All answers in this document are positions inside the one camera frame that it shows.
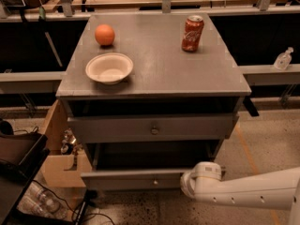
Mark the white paper bowl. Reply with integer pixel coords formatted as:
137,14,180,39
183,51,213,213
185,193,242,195
85,52,133,84

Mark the red cola can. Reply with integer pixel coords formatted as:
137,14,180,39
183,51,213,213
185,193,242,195
182,15,204,52

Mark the grey top drawer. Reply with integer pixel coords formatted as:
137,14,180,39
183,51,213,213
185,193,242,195
67,113,238,143

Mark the clear plastic bottles bag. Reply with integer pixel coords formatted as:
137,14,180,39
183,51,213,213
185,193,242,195
16,180,73,221

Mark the grey drawer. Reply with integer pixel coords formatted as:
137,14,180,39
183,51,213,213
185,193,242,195
82,140,221,192
67,113,238,143

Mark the clear sanitizer pump bottle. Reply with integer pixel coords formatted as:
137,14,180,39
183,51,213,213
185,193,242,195
274,47,293,70

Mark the orange ball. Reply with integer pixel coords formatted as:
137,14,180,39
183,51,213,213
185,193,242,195
95,24,115,46

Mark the black plastic bin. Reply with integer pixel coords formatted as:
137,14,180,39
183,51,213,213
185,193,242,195
0,131,51,225

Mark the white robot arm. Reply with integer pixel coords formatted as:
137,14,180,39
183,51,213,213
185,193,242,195
180,162,300,225

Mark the grey wooden drawer cabinet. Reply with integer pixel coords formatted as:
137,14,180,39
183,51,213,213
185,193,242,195
55,12,252,171

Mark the cardboard box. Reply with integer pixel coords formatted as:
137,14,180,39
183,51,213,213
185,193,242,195
40,100,92,188

